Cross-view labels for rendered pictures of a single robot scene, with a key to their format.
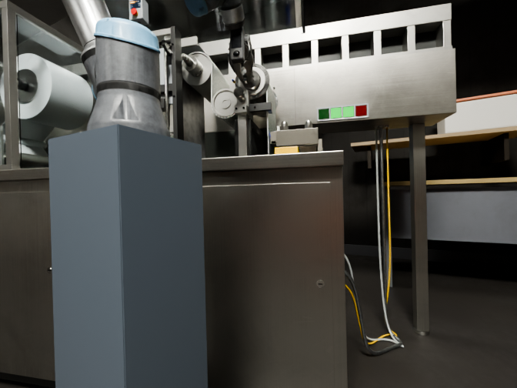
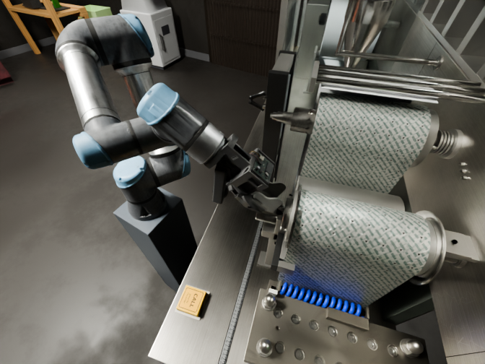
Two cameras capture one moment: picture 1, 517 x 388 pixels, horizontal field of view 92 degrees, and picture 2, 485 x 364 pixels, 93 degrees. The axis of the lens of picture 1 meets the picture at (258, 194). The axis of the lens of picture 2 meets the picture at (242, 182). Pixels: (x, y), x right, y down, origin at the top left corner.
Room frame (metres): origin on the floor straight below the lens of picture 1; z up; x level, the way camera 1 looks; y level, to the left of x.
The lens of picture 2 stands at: (0.95, -0.28, 1.68)
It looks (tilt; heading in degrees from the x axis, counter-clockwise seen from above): 48 degrees down; 95
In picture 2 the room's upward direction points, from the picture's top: straight up
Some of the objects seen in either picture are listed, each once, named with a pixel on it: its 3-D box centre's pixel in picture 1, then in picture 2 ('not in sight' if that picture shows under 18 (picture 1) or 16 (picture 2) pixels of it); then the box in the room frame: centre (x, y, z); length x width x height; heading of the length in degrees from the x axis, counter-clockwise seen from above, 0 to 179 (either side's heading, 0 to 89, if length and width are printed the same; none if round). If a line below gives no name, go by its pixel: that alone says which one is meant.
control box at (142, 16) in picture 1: (138, 10); not in sight; (1.19, 0.55, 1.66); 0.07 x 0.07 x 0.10; 80
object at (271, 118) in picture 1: (271, 121); (330, 279); (1.15, -0.07, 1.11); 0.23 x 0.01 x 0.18; 168
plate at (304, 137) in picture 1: (299, 145); (332, 350); (1.17, -0.20, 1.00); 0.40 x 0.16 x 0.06; 168
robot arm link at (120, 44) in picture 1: (128, 61); (136, 178); (0.52, 0.26, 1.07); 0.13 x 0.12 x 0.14; 35
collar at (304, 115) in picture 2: (193, 66); (303, 120); (1.08, 0.26, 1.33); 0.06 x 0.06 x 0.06; 78
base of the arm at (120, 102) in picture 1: (131, 117); (144, 198); (0.52, 0.26, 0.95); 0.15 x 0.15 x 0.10
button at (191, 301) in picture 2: (287, 152); (192, 300); (0.78, -0.09, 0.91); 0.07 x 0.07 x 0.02; 78
